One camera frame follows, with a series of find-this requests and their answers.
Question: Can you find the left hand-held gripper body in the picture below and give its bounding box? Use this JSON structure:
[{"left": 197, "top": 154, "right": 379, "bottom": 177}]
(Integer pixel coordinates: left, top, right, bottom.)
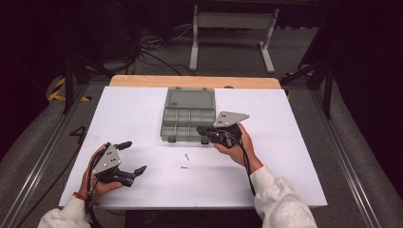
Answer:
[{"left": 91, "top": 142, "right": 137, "bottom": 188}]

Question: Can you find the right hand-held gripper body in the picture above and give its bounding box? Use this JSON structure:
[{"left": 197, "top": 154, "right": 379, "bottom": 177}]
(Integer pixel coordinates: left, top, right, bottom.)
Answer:
[{"left": 204, "top": 110, "right": 251, "bottom": 149}]

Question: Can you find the grey transparent compartment box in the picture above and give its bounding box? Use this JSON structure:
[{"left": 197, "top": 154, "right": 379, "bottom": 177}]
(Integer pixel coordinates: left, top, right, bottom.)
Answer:
[{"left": 160, "top": 86, "right": 218, "bottom": 146}]

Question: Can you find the person's left hand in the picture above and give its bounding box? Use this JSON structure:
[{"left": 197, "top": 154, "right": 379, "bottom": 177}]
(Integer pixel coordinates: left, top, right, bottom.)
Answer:
[{"left": 78, "top": 143, "right": 125, "bottom": 200}]

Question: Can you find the person's right hand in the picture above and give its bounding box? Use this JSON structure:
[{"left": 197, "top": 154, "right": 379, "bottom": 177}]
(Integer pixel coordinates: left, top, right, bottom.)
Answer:
[{"left": 212, "top": 123, "right": 264, "bottom": 175}]

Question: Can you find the white table cover board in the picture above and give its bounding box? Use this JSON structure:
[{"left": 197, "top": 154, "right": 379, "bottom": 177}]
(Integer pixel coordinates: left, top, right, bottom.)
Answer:
[{"left": 58, "top": 85, "right": 328, "bottom": 211}]

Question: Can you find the wooden table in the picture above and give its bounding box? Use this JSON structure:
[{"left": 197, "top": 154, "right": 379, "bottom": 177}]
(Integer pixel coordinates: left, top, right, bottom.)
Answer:
[{"left": 108, "top": 74, "right": 282, "bottom": 90}]

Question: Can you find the person's lap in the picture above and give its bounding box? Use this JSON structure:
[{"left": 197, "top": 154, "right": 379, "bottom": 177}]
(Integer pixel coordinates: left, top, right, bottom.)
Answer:
[{"left": 125, "top": 208, "right": 264, "bottom": 228}]

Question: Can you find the yellow black floor tape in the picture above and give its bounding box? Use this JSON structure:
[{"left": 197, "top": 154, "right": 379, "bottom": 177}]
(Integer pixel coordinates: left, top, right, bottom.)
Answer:
[
  {"left": 282, "top": 70, "right": 315, "bottom": 79},
  {"left": 47, "top": 77, "right": 93, "bottom": 103}
]

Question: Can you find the black tripod stand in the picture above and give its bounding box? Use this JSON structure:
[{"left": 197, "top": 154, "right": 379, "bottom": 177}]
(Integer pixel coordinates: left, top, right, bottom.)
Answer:
[
  {"left": 279, "top": 60, "right": 334, "bottom": 120},
  {"left": 61, "top": 53, "right": 110, "bottom": 115}
]

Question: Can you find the white metal stand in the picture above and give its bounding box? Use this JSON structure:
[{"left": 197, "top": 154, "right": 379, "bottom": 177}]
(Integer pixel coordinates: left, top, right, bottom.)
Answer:
[{"left": 188, "top": 4, "right": 280, "bottom": 74}]

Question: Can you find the left hand-held gripper black cable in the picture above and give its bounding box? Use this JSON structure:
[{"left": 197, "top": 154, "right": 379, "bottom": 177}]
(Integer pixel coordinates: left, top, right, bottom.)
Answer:
[{"left": 84, "top": 148, "right": 106, "bottom": 228}]

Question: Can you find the hand-held gripper black cable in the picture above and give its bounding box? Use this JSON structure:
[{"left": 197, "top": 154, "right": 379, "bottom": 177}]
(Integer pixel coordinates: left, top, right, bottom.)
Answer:
[
  {"left": 84, "top": 148, "right": 106, "bottom": 228},
  {"left": 221, "top": 129, "right": 258, "bottom": 198}
]

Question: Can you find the right hand-held gripper black cable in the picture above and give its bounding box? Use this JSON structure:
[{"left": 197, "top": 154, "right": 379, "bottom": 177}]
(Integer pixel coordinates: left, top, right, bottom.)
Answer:
[{"left": 221, "top": 129, "right": 258, "bottom": 198}]

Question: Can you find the aluminium floor rail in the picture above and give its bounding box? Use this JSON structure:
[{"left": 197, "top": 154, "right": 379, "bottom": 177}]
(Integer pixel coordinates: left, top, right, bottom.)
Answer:
[
  {"left": 0, "top": 84, "right": 93, "bottom": 228},
  {"left": 308, "top": 88, "right": 381, "bottom": 228}
]

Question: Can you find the bundle of black floor cables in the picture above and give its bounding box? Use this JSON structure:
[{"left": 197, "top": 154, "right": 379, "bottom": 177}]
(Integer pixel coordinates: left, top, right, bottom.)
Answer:
[{"left": 126, "top": 23, "right": 198, "bottom": 77}]

